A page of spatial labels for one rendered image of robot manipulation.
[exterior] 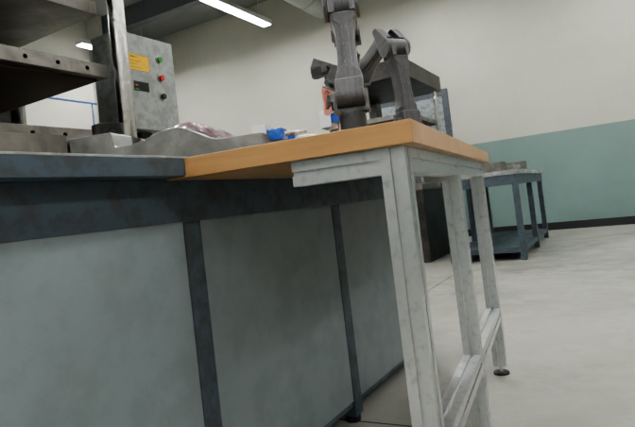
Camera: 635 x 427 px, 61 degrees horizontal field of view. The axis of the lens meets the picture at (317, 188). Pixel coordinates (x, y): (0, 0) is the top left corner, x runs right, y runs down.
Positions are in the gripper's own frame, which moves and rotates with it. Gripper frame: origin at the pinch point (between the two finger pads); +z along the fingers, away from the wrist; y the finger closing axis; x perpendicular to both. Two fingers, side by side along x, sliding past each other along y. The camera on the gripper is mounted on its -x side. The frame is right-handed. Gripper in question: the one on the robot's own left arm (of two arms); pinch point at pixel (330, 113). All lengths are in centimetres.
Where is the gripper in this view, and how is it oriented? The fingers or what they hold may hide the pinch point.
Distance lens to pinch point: 166.2
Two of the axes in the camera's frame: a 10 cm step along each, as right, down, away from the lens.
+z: -3.2, 9.3, 1.6
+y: -4.2, 0.1, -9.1
